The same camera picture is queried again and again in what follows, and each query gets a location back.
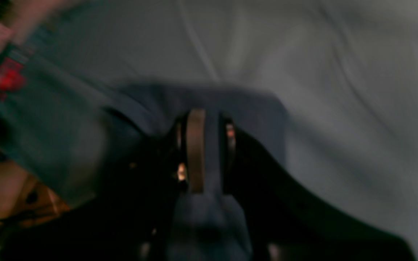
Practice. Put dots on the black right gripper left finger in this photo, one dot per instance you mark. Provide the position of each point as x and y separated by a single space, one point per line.
131 219

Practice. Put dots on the light blue table cloth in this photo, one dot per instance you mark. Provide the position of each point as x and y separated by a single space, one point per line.
330 88

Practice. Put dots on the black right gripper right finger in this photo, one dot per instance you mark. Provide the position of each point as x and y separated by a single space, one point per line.
285 221

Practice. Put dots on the dark blue T-shirt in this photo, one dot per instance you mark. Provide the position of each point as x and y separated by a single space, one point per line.
206 225

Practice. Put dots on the red tape roll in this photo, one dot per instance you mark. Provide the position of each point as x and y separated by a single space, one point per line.
11 79

